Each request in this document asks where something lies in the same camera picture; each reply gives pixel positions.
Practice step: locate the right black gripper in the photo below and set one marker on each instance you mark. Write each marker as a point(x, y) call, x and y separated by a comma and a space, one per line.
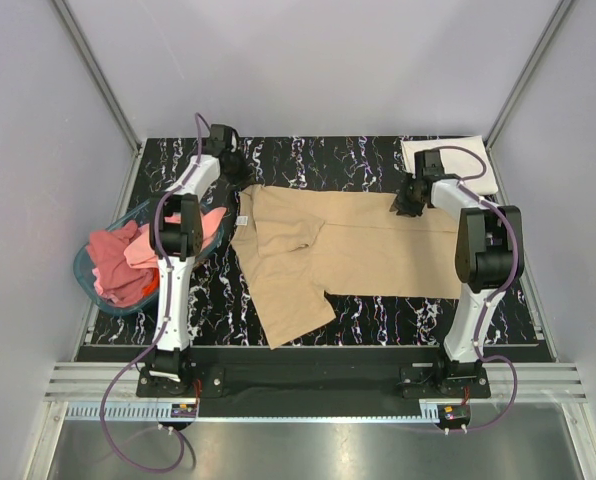
point(401, 204)

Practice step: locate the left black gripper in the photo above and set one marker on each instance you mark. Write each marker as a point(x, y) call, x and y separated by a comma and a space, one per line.
point(244, 177)

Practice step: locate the tan t shirt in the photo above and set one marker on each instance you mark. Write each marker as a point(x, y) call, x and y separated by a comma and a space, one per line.
point(296, 247)

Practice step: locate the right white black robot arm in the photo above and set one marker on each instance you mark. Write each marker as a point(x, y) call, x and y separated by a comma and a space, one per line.
point(489, 257)

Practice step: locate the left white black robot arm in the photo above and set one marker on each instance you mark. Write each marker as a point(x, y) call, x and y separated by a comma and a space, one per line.
point(177, 236)

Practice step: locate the folded white t shirt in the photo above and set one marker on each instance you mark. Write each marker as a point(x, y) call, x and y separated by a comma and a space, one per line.
point(464, 157)

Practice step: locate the light pink shirt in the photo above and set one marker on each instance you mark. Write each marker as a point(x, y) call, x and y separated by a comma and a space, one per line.
point(139, 254)

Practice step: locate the orange garment in basket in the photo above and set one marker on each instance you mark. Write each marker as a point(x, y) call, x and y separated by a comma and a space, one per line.
point(150, 288)

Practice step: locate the teal plastic laundry basket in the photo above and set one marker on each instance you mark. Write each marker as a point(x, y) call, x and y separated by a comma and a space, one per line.
point(83, 265)

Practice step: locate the dark pink shirt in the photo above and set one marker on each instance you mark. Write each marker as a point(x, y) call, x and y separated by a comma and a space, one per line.
point(114, 280)

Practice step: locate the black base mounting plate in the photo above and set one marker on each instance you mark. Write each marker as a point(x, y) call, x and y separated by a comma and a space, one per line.
point(303, 401)

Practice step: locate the left aluminium frame post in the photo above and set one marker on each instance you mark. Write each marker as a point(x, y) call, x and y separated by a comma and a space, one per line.
point(82, 46)

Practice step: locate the aluminium frame post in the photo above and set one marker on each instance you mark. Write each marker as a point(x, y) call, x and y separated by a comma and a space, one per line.
point(536, 58)
point(82, 46)

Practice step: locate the slotted cable duct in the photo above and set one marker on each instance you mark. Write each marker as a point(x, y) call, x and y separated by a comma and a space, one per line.
point(173, 412)

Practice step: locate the right aluminium frame post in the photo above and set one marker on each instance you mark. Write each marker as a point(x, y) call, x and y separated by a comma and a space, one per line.
point(536, 58)

